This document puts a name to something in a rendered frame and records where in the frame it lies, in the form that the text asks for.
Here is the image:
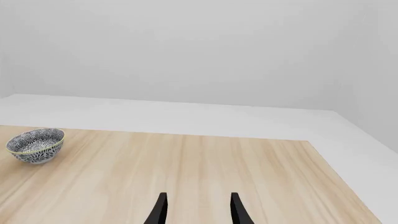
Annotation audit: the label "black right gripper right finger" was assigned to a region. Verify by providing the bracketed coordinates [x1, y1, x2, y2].
[230, 192, 256, 224]

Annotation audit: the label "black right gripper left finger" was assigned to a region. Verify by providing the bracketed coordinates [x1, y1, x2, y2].
[142, 192, 168, 224]

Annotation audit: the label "black and white patterned bowl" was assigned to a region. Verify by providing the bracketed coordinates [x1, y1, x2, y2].
[5, 128, 66, 165]

